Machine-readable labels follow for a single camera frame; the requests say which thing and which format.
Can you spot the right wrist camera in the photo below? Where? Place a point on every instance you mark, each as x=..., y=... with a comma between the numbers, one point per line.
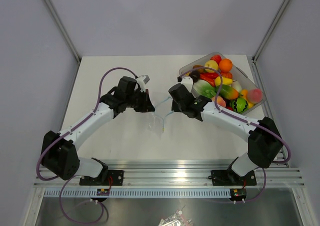
x=186, y=81

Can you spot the aluminium frame post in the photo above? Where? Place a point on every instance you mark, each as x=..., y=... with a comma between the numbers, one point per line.
x=61, y=28
x=274, y=23

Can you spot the yellow toy bell pepper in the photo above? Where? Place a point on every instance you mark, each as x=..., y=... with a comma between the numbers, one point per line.
x=243, y=94

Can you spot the red toy chili pepper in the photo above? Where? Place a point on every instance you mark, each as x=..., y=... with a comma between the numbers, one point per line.
x=209, y=75

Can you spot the brown toy kiwi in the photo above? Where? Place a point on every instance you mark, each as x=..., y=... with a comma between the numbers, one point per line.
x=198, y=67

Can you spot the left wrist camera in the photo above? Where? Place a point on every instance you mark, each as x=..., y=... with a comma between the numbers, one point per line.
x=142, y=81

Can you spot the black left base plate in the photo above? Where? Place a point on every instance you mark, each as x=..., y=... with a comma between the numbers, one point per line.
x=112, y=177

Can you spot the green orange toy mango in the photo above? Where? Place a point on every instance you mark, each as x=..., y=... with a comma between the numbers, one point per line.
x=227, y=92

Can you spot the green striped toy watermelon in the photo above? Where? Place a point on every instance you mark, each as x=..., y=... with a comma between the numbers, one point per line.
x=239, y=105

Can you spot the right aluminium frame post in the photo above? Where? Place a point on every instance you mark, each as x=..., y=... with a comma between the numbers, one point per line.
x=274, y=23

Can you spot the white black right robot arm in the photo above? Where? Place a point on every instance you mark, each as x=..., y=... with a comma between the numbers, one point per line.
x=262, y=136

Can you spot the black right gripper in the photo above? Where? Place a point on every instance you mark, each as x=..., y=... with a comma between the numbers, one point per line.
x=175, y=107

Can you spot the white slotted cable duct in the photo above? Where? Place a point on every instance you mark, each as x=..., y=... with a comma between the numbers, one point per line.
x=138, y=193

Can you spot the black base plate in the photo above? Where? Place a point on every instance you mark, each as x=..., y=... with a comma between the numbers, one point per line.
x=230, y=178
x=112, y=177

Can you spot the orange toy carrot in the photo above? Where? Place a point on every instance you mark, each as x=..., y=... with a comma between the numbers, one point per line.
x=208, y=80

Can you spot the red toy tomato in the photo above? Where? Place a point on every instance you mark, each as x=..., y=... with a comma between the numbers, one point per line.
x=227, y=75

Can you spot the clear plastic food bin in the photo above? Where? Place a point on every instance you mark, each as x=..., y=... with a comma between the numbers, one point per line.
x=241, y=73

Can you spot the white toy radish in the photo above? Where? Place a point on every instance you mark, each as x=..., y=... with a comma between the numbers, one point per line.
x=237, y=86

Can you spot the aluminium mounting rail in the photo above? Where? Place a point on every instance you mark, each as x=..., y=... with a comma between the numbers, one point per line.
x=195, y=173

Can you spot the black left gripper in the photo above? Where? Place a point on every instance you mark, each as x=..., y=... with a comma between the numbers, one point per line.
x=146, y=106

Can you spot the pale yellow toy apple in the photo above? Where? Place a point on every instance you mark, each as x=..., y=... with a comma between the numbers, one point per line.
x=211, y=66

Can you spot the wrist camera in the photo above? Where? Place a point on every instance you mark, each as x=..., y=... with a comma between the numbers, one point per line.
x=142, y=81
x=186, y=81

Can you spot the orange pink toy peach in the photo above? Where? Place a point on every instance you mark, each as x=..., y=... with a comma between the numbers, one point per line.
x=217, y=100

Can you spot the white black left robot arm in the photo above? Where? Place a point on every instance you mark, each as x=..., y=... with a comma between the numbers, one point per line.
x=59, y=152

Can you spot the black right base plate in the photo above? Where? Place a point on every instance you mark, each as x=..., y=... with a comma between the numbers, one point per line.
x=230, y=178

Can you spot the orange toy tangerine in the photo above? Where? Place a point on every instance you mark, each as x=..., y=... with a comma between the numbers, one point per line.
x=225, y=65

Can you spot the bag of small parts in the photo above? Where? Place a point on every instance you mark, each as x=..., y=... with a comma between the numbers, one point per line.
x=176, y=219

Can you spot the yellow toy pear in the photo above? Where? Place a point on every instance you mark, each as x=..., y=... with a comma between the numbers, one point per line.
x=222, y=80

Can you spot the left aluminium frame post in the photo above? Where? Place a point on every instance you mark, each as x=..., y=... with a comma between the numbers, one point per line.
x=61, y=28

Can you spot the clear zip top bag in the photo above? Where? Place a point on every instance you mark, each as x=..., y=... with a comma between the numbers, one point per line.
x=157, y=119

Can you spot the green white toy cabbage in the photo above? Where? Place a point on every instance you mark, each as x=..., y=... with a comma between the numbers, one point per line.
x=203, y=88

